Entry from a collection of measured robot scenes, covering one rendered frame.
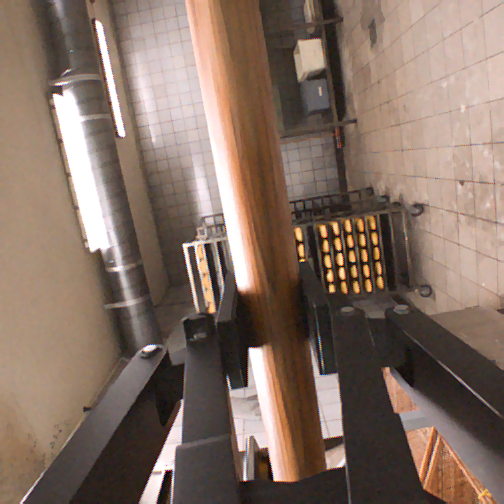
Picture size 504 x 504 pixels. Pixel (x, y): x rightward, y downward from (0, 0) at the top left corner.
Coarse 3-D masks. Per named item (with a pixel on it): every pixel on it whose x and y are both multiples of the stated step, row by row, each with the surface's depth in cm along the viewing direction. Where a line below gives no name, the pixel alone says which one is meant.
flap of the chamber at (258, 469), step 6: (252, 438) 189; (252, 444) 185; (252, 450) 181; (258, 450) 189; (252, 456) 177; (258, 456) 184; (252, 462) 173; (258, 462) 180; (264, 462) 191; (252, 468) 169; (258, 468) 176; (264, 468) 186; (252, 474) 166; (258, 474) 172; (264, 474) 182
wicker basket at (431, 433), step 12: (396, 408) 187; (408, 408) 187; (408, 432) 182; (420, 432) 179; (432, 432) 128; (420, 444) 172; (432, 444) 129; (420, 456) 167; (432, 456) 130; (420, 468) 160; (456, 468) 132; (432, 480) 133
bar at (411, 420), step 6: (402, 414) 121; (408, 414) 120; (414, 414) 120; (420, 414) 119; (402, 420) 118; (408, 420) 118; (414, 420) 118; (420, 420) 118; (426, 420) 118; (408, 426) 118; (414, 426) 119; (420, 426) 119; (426, 426) 119; (342, 462) 124
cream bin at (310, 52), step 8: (304, 40) 410; (312, 40) 410; (320, 40) 410; (296, 48) 438; (304, 48) 411; (312, 48) 411; (320, 48) 412; (296, 56) 457; (304, 56) 412; (312, 56) 413; (320, 56) 413; (296, 64) 459; (304, 64) 413; (312, 64) 414; (320, 64) 415; (304, 72) 416; (312, 72) 424; (320, 72) 431
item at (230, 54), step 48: (192, 0) 15; (240, 0) 15; (240, 48) 15; (240, 96) 15; (240, 144) 16; (240, 192) 16; (240, 240) 17; (288, 240) 17; (240, 288) 18; (288, 288) 17; (288, 336) 18; (288, 384) 18; (288, 432) 19; (288, 480) 20
